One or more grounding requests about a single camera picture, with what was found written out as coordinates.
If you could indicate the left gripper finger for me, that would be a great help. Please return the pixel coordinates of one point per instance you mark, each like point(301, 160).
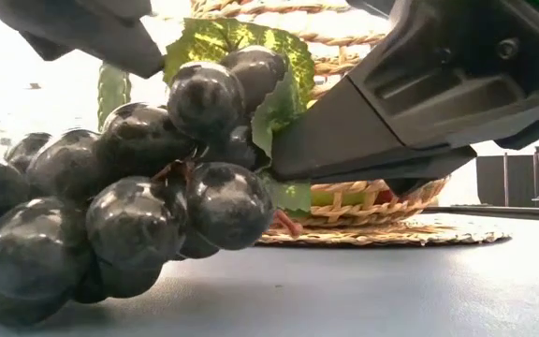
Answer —
point(414, 93)
point(91, 28)

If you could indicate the red round fruit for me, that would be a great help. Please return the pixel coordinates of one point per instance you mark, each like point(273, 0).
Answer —
point(384, 196)

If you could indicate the yellow-green pear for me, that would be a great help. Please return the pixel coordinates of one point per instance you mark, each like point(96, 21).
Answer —
point(339, 199)

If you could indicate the woven wicker basket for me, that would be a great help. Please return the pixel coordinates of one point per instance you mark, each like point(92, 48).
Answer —
point(382, 231)

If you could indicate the black grapes with leaf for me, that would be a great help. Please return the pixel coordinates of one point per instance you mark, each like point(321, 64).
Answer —
point(129, 187)

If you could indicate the green cactus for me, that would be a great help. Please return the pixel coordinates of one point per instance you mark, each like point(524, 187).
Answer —
point(112, 89)

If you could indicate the black room divider panel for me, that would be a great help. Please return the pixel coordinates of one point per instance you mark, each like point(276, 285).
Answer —
point(503, 180)

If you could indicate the black table frame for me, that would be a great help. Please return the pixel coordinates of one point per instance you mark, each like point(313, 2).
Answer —
point(508, 213)

